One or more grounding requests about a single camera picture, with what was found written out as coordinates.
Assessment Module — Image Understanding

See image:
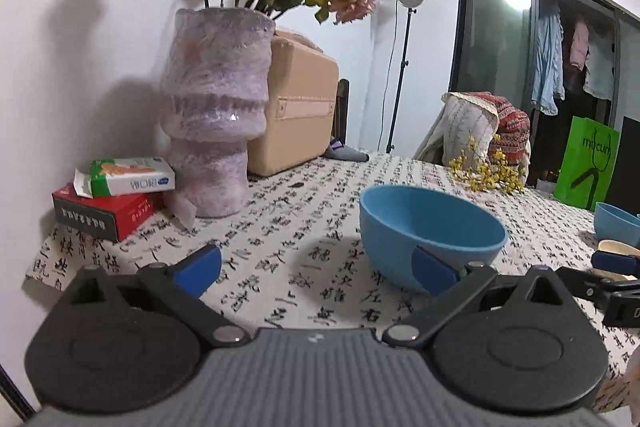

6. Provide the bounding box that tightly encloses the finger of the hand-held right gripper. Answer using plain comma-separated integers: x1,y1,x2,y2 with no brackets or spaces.
555,265,640,305
590,250,640,278

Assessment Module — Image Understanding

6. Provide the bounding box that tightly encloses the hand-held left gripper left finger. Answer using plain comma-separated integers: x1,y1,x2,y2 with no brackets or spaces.
52,243,252,349

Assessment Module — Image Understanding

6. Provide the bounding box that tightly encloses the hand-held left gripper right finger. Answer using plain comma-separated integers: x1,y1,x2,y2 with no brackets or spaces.
382,246,581,349

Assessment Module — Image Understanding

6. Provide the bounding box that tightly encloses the cream plate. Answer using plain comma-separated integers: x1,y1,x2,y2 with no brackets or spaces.
597,239,640,280

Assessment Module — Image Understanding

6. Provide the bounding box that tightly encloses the blue bowl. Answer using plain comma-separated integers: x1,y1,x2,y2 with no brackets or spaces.
593,202,640,249
359,185,509,295

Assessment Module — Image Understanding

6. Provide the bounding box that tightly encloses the red box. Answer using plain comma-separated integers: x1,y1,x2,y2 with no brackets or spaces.
52,184,166,244

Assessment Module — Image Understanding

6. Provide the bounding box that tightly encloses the green paper bag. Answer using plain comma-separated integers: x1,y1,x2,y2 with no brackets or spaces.
553,116,621,212

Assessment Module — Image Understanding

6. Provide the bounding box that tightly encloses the calligraphy print tablecloth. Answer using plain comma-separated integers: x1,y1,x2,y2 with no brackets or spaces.
25,149,640,413

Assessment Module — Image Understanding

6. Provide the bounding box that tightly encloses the green white packet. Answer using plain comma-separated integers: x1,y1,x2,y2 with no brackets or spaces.
74,156,177,198

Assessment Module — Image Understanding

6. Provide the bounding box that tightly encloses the yellow flower branch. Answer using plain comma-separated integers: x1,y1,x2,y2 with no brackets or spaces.
447,134,527,196

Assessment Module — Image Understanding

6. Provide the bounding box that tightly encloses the grey purple cloth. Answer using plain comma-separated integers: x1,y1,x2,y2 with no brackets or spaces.
322,138,371,164

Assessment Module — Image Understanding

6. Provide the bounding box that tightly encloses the purple ceramic vase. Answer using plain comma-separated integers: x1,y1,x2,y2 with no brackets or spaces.
159,8,277,219

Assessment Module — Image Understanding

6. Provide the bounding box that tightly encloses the red patterned blanket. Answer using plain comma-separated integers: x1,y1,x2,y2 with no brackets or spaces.
440,91,532,188

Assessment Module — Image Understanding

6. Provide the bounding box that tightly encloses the pink small suitcase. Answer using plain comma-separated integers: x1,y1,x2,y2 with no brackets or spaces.
247,29,341,178

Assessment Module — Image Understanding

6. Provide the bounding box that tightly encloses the dark wooden chair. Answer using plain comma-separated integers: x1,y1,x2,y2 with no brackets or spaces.
331,78,351,148

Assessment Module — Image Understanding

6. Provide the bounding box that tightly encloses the hanging white garment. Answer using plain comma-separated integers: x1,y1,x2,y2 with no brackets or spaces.
582,29,616,102

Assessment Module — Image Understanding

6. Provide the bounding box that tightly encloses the hanging light blue shirt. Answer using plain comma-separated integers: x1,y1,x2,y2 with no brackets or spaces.
530,4,566,116

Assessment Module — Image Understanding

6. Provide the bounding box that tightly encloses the hanging pink garment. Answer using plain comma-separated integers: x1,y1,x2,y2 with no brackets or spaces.
570,19,591,70

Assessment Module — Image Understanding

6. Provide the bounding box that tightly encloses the dark sliding glass door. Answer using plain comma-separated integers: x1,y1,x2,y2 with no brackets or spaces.
449,0,640,188

